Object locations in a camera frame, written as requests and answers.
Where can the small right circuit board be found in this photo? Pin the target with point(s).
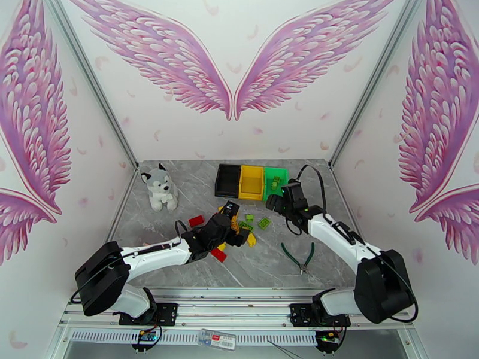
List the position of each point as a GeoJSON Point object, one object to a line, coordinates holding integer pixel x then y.
{"type": "Point", "coordinates": [327, 336]}

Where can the aluminium mounting rail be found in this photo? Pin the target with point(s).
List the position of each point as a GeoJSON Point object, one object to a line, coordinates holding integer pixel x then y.
{"type": "Point", "coordinates": [232, 305]}

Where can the black plastic bin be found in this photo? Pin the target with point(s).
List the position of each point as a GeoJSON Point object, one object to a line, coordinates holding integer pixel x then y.
{"type": "Point", "coordinates": [227, 180]}

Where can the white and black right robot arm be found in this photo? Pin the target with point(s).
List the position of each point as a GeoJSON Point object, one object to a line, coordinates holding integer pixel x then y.
{"type": "Point", "coordinates": [336, 234]}

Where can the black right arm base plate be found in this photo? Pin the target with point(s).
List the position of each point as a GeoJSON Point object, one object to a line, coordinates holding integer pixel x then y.
{"type": "Point", "coordinates": [299, 313]}

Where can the red lego brick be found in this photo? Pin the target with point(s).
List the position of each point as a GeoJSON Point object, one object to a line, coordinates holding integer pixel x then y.
{"type": "Point", "coordinates": [219, 254]}
{"type": "Point", "coordinates": [196, 221]}

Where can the small circuit board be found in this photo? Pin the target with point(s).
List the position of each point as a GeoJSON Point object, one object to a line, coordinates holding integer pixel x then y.
{"type": "Point", "coordinates": [147, 336]}
{"type": "Point", "coordinates": [327, 336]}

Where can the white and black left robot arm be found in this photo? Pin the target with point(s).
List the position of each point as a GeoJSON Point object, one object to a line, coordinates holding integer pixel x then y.
{"type": "Point", "coordinates": [157, 257]}

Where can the grey white husky plush toy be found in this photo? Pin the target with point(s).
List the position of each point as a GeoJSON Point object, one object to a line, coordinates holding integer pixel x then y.
{"type": "Point", "coordinates": [161, 187]}

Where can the green plastic bin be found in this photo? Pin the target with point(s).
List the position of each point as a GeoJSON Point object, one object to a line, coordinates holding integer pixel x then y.
{"type": "Point", "coordinates": [270, 174]}

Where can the yellow plastic bin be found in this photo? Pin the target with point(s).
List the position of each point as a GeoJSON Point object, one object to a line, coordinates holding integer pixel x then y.
{"type": "Point", "coordinates": [251, 182]}

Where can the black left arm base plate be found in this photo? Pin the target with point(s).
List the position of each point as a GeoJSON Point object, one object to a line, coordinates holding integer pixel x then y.
{"type": "Point", "coordinates": [164, 313]}

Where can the white red label card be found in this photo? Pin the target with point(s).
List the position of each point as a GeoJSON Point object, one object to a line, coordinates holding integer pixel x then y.
{"type": "Point", "coordinates": [217, 338]}

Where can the yellow lego brick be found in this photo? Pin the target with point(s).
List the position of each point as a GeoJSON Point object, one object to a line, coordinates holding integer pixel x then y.
{"type": "Point", "coordinates": [252, 240]}
{"type": "Point", "coordinates": [235, 220]}
{"type": "Point", "coordinates": [222, 246]}

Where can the small left circuit board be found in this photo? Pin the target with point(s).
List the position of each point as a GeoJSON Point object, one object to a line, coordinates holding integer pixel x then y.
{"type": "Point", "coordinates": [147, 336]}

